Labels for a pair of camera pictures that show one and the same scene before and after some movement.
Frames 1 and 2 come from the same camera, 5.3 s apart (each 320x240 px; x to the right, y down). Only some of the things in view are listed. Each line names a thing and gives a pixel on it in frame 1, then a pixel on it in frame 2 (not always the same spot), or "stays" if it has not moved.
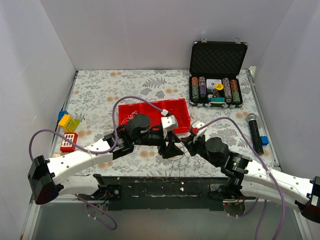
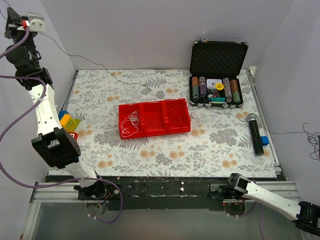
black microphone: [252, 119] stays
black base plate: [126, 193] stays
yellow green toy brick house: [66, 122] stays
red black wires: [181, 157] -> [314, 138]
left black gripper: [164, 142] -> [12, 25]
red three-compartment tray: [177, 107] stays
